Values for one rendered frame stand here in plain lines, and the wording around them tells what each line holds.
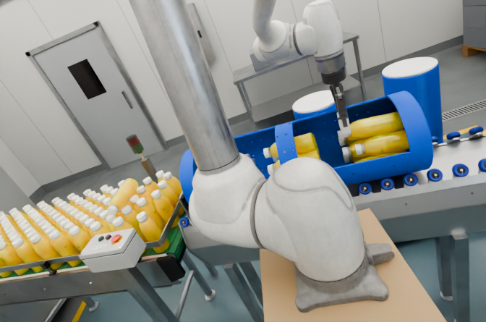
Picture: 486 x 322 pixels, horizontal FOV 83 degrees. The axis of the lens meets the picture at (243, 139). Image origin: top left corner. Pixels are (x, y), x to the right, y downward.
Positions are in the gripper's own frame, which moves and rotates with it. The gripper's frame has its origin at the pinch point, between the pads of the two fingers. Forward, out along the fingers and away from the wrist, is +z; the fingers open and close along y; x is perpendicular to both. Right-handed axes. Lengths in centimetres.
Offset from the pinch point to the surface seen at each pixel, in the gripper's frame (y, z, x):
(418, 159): -13.1, 12.0, -18.1
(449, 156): 3.4, 26.1, -33.9
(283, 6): 345, -26, 17
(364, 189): -9.9, 22.6, -1.1
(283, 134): -3.9, -3.4, 21.1
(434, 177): -10.3, 22.7, -23.3
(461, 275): -8, 78, -32
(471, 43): 323, 99, -204
